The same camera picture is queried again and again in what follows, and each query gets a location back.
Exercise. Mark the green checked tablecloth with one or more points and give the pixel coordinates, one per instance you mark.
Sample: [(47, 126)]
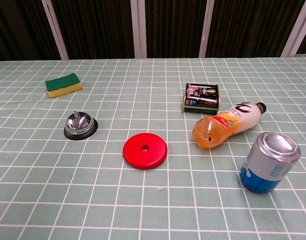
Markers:
[(92, 200)]

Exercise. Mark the black rectangular food tin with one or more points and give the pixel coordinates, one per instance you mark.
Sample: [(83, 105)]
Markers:
[(201, 98)]

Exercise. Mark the red disc with centre hole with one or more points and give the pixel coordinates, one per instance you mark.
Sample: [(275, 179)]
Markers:
[(145, 157)]

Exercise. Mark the green and yellow sponge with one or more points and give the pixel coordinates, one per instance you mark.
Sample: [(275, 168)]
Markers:
[(63, 85)]

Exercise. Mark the orange drink plastic bottle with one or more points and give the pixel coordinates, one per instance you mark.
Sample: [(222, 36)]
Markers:
[(225, 122)]

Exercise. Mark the silver desk bell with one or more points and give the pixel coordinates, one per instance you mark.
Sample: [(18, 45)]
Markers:
[(80, 124)]

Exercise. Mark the white vertical frame post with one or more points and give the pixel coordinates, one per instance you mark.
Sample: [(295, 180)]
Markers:
[(206, 27), (56, 30), (296, 27), (138, 27)]

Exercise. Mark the blue and silver drink can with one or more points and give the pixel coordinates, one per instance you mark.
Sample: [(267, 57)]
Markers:
[(269, 165)]

